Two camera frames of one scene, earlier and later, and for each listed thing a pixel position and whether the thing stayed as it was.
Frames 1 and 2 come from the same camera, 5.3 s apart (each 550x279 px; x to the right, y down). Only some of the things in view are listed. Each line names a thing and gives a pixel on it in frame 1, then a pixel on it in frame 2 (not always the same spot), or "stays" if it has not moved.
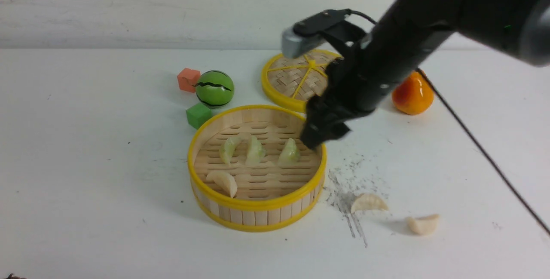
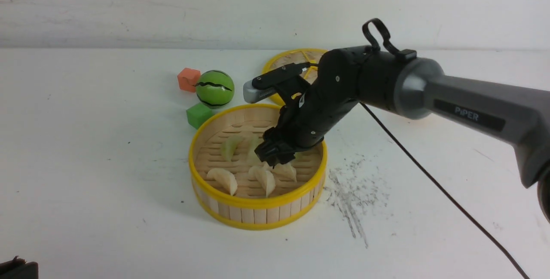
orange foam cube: (187, 78) stays
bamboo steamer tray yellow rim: (250, 172) stays
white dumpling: (423, 226) → (285, 171)
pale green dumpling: (228, 148) stays
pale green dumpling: (256, 152) stays
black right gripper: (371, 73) → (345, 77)
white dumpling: (368, 201) → (264, 178)
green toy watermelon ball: (215, 89) stays
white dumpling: (224, 180) stays
